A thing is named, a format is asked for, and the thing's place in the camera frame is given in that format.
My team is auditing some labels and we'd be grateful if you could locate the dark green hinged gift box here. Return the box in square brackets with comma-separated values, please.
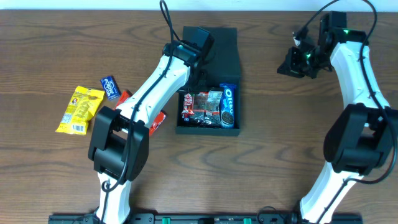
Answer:
[175, 27, 242, 136]

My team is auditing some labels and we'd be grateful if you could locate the black snack packet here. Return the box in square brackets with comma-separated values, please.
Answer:
[189, 90, 222, 128]

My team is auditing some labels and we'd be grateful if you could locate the red KitKat bar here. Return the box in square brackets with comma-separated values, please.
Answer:
[182, 93, 195, 119]

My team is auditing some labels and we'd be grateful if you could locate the blue Oreo cookie pack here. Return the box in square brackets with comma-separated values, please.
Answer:
[220, 83, 236, 129]

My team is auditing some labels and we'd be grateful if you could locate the red snack packet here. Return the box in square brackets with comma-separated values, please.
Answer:
[113, 90, 167, 136]

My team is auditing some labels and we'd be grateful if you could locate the yellow snack packet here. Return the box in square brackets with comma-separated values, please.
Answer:
[55, 86, 104, 135]

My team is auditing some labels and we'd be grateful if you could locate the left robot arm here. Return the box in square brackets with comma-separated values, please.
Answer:
[88, 40, 213, 223]

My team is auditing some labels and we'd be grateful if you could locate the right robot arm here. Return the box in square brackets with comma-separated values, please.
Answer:
[277, 11, 397, 223]

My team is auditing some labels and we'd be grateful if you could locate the left black cable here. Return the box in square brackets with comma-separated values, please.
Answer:
[99, 0, 181, 224]

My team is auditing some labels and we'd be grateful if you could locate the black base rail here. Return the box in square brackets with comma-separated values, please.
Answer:
[48, 212, 364, 224]

